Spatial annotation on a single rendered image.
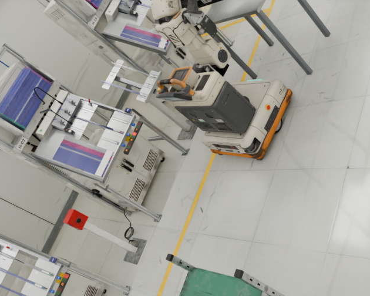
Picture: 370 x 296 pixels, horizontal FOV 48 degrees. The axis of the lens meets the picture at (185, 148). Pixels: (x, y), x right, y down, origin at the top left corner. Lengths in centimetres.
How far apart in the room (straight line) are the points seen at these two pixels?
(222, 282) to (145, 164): 262
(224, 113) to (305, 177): 75
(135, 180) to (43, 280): 132
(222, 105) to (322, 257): 127
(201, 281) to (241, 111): 166
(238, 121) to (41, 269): 196
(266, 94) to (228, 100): 42
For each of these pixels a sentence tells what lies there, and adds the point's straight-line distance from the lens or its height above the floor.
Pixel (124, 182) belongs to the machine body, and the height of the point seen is 35.
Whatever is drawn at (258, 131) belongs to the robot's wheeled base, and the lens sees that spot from 334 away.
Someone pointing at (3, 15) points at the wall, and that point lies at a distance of 575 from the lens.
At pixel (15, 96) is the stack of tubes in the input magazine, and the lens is 393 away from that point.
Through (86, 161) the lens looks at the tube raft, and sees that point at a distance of 379.
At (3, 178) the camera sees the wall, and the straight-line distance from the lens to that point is 541.
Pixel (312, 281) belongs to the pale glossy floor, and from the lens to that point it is 278.
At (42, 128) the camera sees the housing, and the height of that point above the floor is 126.
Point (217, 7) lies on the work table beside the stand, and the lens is 385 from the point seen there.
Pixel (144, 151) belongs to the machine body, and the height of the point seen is 29.
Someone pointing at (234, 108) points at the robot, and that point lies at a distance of 321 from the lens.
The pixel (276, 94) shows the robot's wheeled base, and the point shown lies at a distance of 349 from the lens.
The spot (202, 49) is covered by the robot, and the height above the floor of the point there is 90.
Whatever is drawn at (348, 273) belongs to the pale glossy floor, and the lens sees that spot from 269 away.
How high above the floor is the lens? 229
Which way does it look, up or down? 32 degrees down
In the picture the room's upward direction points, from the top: 53 degrees counter-clockwise
